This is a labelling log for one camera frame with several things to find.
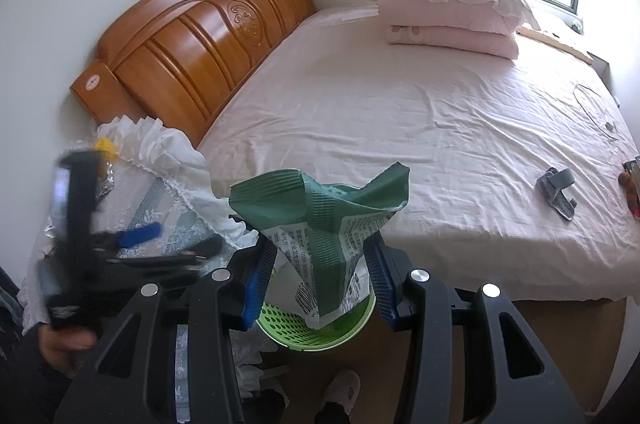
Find silver foil wrapper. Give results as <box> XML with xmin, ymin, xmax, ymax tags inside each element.
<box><xmin>96</xmin><ymin>162</ymin><xmax>115</xmax><ymax>201</ymax></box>

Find green white snack bag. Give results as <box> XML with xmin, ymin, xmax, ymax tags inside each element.
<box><xmin>229</xmin><ymin>162</ymin><xmax>410</xmax><ymax>330</ymax></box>

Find yellow ribbed plastic ball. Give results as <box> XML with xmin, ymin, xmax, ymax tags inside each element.
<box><xmin>93</xmin><ymin>137</ymin><xmax>119</xmax><ymax>162</ymax></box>

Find person left hand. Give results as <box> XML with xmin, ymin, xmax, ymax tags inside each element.
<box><xmin>38</xmin><ymin>324</ymin><xmax>98</xmax><ymax>378</ymax></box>

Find white lace tablecloth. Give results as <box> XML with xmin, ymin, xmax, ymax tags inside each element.
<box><xmin>3</xmin><ymin>118</ymin><xmax>285</xmax><ymax>423</ymax></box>

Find green plastic waste basket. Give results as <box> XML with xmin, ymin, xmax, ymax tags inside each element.
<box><xmin>254</xmin><ymin>287</ymin><xmax>378</xmax><ymax>353</ymax></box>

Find white slipper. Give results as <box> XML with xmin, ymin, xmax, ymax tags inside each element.
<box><xmin>323</xmin><ymin>370</ymin><xmax>361</xmax><ymax>416</ymax></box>

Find pink bed sheet mattress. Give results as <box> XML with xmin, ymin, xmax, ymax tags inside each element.
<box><xmin>200</xmin><ymin>7</ymin><xmax>639</xmax><ymax>301</ymax></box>

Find wooden carved headboard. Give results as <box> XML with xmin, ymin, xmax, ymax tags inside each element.
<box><xmin>70</xmin><ymin>0</ymin><xmax>316</xmax><ymax>145</ymax></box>

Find grey clip on bed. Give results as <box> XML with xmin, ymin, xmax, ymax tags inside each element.
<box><xmin>536</xmin><ymin>166</ymin><xmax>577</xmax><ymax>222</ymax></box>

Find small items on bed edge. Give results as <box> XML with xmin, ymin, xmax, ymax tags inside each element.
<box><xmin>618</xmin><ymin>157</ymin><xmax>640</xmax><ymax>219</ymax></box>

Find folded pink quilt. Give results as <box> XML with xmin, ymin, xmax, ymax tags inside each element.
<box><xmin>378</xmin><ymin>0</ymin><xmax>522</xmax><ymax>60</ymax></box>

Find thin cable on bed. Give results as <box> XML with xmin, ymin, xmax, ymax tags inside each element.
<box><xmin>572</xmin><ymin>82</ymin><xmax>622</xmax><ymax>141</ymax></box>

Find wooden bed side rail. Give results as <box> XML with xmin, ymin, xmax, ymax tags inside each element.
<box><xmin>516</xmin><ymin>25</ymin><xmax>594</xmax><ymax>66</ymax></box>

